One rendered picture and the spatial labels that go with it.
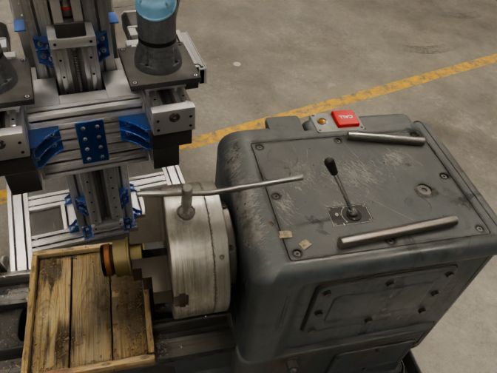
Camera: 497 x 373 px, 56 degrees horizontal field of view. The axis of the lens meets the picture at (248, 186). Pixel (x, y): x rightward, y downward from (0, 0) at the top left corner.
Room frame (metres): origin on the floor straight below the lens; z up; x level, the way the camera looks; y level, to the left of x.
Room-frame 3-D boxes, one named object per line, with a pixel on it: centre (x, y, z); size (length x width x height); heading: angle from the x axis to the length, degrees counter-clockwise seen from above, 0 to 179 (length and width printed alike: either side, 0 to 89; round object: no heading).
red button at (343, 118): (1.01, -0.23, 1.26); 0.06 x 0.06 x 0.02; 19
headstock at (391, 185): (0.80, -0.25, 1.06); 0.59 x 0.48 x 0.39; 109
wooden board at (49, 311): (0.57, 0.36, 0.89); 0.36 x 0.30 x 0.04; 19
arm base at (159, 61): (1.30, 0.35, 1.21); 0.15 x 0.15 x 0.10
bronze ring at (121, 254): (0.60, 0.27, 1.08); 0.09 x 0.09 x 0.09; 20
